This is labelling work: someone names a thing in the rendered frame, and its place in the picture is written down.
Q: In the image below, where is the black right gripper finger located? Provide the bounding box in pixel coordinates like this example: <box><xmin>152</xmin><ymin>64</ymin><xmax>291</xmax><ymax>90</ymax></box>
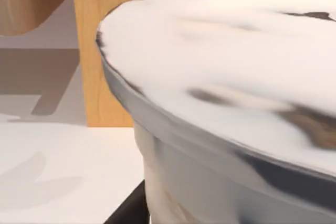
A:
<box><xmin>102</xmin><ymin>178</ymin><xmax>152</xmax><ymax>224</ymax></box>

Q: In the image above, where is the white and silver can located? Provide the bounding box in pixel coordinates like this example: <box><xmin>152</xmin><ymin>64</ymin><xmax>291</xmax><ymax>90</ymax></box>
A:
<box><xmin>95</xmin><ymin>0</ymin><xmax>336</xmax><ymax>224</ymax></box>

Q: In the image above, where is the wooden cupboard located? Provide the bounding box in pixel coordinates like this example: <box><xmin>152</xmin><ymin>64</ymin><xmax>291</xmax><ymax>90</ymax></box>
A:
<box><xmin>71</xmin><ymin>0</ymin><xmax>336</xmax><ymax>128</ymax></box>

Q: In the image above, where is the brown wooden cup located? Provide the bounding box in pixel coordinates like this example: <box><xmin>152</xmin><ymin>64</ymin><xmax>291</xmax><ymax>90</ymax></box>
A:
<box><xmin>0</xmin><ymin>0</ymin><xmax>74</xmax><ymax>37</ymax></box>

